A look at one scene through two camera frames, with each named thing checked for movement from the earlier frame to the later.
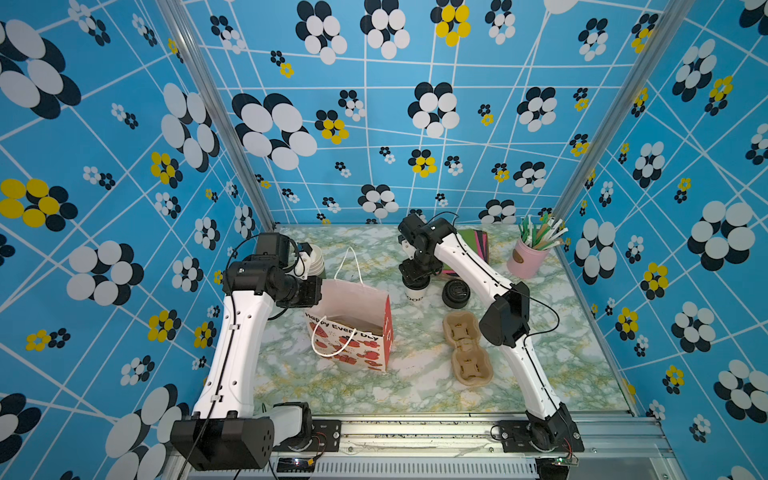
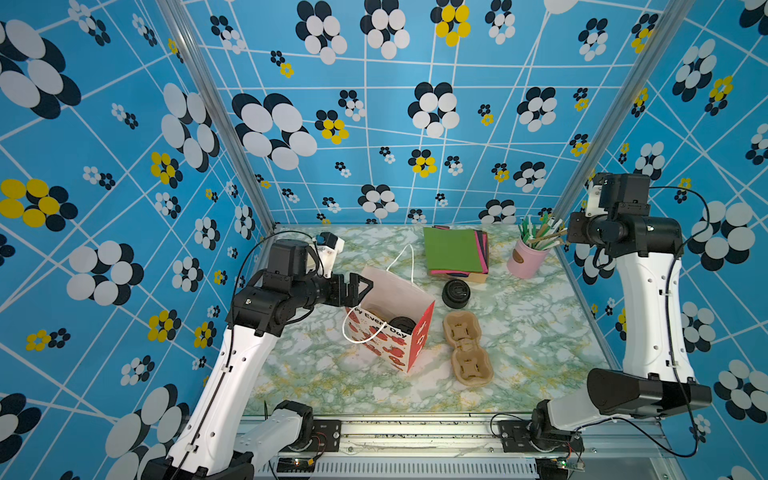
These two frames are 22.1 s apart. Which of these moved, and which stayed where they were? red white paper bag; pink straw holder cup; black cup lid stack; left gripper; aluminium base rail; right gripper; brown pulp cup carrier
Moved: left gripper; red white paper bag; right gripper
Stayed: aluminium base rail; pink straw holder cup; black cup lid stack; brown pulp cup carrier
